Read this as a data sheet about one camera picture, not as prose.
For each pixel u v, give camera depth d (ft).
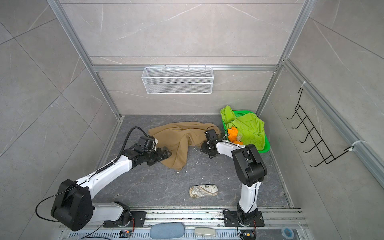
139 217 2.40
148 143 2.21
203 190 2.61
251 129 3.27
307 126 2.34
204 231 2.20
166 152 2.54
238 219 2.38
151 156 2.35
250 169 1.66
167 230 2.23
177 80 3.31
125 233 2.32
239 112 3.63
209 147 2.44
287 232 2.31
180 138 3.06
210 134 2.61
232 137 3.04
